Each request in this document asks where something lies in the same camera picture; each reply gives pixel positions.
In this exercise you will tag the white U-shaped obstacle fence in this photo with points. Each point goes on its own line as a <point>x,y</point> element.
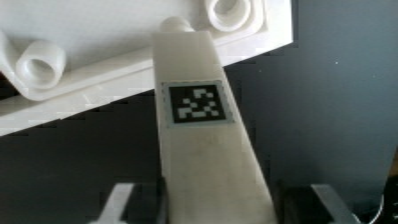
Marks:
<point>25,113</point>

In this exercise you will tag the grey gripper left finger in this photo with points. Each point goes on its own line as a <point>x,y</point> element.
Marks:
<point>135,205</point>

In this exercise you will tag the white desk top tray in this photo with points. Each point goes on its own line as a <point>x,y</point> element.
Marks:
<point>75,42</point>

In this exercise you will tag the white desk leg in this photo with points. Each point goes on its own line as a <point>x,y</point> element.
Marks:
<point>215,184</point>

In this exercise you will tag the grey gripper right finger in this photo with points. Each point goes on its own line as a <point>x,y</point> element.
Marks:
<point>309,205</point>

